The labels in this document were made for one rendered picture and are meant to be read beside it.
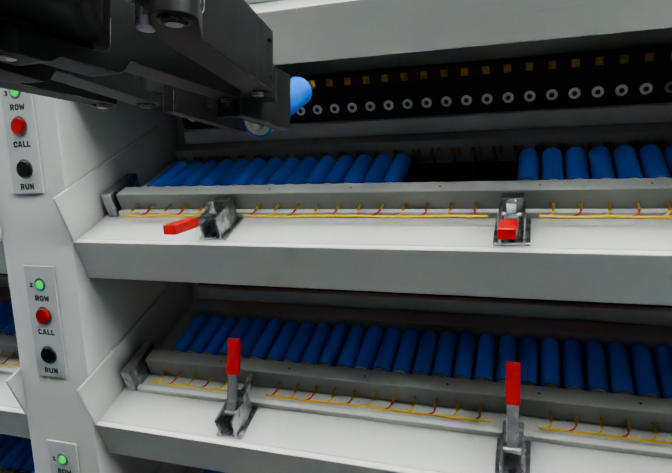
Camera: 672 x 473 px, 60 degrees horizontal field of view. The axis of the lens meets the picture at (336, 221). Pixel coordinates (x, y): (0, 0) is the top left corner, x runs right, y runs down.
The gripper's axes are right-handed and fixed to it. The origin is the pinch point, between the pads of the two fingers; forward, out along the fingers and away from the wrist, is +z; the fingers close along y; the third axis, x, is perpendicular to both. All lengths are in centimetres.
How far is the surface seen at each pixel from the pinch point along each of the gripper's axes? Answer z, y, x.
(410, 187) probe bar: 25.0, -3.6, 3.7
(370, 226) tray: 23.8, -0.3, 7.2
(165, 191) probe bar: 24.9, 22.0, 3.8
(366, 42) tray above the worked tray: 19.5, -1.2, -7.7
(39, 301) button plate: 21.5, 35.3, 15.4
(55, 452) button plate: 24, 36, 33
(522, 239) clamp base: 21.1, -13.2, 8.0
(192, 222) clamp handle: 17.3, 13.7, 6.8
